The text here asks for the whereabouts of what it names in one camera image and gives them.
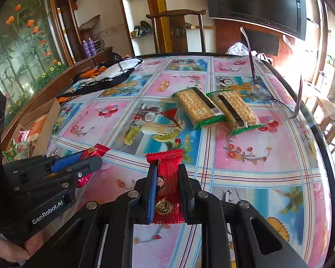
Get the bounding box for pile of mixed snack packets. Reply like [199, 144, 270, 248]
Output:
[2, 130, 34, 162]

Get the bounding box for wooden side cabinet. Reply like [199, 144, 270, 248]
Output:
[73, 47, 113, 67]

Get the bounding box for orange snack packet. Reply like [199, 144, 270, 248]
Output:
[28, 114, 48, 146]

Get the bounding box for clutter on wall shelf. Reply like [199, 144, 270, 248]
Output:
[134, 19, 154, 37]

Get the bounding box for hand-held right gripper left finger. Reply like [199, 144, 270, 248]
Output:
[25, 160, 158, 268]

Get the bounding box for white plastic bag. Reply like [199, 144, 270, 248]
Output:
[227, 42, 252, 56]

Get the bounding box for clear eyeglasses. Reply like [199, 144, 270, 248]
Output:
[240, 27, 305, 120]

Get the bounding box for brown cardboard box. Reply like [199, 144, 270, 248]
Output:
[0, 98, 62, 162]

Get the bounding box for black rectangular panel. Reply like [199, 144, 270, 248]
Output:
[244, 28, 280, 56]

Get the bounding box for black white orange cloth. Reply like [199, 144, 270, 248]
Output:
[56, 53, 144, 104]

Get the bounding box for dark wooden chair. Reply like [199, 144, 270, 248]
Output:
[146, 9, 208, 53]

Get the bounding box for green-edged cracker packet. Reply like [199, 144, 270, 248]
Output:
[172, 87, 226, 130]
[207, 90, 267, 136]

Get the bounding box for wooden stool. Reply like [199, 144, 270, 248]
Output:
[310, 96, 335, 154]

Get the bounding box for black flat television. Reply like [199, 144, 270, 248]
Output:
[204, 0, 308, 41]

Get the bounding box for white wall shelf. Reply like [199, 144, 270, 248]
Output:
[116, 0, 157, 56]

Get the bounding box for brown paper bag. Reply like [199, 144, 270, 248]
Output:
[80, 14, 101, 30]

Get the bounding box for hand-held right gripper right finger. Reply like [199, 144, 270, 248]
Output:
[178, 163, 308, 268]

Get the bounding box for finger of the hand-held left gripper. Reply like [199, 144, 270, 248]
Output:
[3, 150, 86, 180]
[14, 156, 103, 194]

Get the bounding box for red snack packet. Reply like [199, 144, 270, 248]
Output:
[75, 144, 111, 189]
[146, 149, 185, 225]

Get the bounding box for flower wall painting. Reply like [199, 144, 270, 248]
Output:
[0, 0, 69, 126]

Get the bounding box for person's left hand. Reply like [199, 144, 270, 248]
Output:
[0, 227, 55, 261]

